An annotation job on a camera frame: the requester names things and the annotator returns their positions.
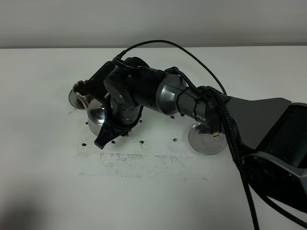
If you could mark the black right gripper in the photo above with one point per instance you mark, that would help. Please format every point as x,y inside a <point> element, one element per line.
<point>131,85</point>

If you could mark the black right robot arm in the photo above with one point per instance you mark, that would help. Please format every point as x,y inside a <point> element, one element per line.
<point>271,134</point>

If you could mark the left stainless steel saucer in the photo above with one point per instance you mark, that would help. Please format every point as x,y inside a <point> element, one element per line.
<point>75,100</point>

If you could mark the left stainless steel teacup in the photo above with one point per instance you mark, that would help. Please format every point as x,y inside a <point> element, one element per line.
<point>79,90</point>

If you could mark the stainless steel teapot saucer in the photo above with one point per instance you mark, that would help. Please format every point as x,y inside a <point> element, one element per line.
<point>204,142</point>

